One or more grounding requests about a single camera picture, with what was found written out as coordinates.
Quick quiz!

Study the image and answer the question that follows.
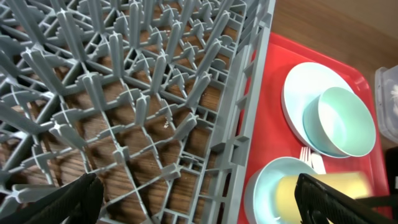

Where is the white plastic fork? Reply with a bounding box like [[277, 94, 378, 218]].
[[299, 147, 312, 167]]

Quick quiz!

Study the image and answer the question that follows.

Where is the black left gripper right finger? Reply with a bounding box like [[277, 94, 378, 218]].
[[294, 173, 397, 224]]

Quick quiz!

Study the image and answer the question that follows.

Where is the red plastic serving tray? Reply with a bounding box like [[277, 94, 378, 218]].
[[236, 32, 391, 224]]

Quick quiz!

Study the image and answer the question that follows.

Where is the light green bowl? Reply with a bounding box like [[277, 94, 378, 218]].
[[303, 87, 376, 157]]

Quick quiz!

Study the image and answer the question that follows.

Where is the large light blue plate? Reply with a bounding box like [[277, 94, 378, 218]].
[[281, 62, 353, 148]]

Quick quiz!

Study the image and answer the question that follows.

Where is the yellow plastic cup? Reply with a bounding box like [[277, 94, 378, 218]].
[[275, 172, 373, 223]]

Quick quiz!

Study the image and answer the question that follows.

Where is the grey plastic dishwasher rack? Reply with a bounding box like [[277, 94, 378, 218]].
[[1, 1, 275, 223]]

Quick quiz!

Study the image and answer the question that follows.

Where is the small light blue saucer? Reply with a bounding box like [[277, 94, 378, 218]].
[[244, 157, 316, 223]]

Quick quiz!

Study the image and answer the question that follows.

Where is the clear plastic waste bin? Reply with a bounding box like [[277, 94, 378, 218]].
[[374, 65, 397, 143]]

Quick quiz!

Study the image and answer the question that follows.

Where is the white plastic spoon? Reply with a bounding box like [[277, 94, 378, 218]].
[[311, 152, 326, 174]]

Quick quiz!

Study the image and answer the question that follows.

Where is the white tissue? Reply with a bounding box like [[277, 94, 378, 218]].
[[389, 85, 398, 116]]

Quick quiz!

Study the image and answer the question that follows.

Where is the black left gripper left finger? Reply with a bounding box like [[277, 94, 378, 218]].
[[1, 173, 104, 224]]

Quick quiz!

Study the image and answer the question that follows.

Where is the black plastic food-waste tray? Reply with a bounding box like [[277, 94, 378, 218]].
[[385, 147, 398, 203]]

